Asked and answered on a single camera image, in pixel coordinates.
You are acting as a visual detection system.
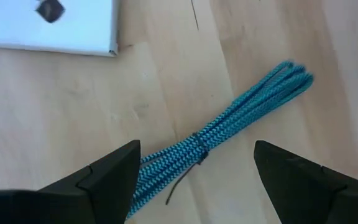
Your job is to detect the white acer box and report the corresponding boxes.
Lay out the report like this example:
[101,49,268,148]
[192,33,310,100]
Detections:
[0,0,119,57]

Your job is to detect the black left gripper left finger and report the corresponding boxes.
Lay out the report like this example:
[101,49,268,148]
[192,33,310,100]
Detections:
[0,139,142,224]

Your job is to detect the teal black braided cable bundle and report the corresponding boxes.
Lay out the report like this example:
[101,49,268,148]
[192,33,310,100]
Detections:
[125,60,314,220]

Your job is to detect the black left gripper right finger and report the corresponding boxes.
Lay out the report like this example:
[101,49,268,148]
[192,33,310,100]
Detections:
[253,140,358,224]

